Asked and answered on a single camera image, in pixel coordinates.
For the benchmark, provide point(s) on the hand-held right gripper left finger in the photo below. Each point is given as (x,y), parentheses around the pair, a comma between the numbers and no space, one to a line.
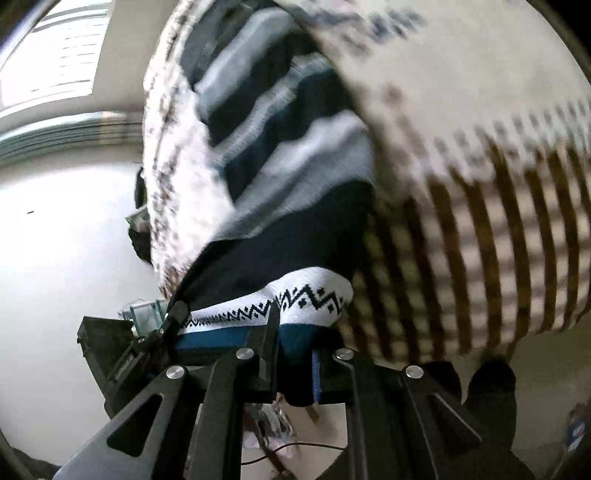
(265,350)

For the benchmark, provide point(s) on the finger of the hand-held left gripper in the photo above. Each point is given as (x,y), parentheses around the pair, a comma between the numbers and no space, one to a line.
(212,342)
(175,318)

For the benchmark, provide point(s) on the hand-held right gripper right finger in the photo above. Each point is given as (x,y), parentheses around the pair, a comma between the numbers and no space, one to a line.
(316,378)

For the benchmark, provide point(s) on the striped knit sweater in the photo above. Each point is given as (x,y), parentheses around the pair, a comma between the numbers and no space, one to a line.
(300,217)

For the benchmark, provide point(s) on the teal shelf cart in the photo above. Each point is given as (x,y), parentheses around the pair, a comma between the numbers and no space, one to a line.
(145,314)

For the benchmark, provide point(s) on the black bag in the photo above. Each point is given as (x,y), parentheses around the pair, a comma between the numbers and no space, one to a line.
(143,249)

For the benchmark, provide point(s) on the grey-blue curtain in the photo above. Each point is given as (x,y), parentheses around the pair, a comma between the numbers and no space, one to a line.
(69,136)

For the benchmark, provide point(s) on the blue white packet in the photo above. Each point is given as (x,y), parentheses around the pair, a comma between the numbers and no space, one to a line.
(577,429)

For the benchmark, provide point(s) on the barred window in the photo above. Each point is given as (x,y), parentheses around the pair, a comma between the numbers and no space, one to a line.
(51,50)

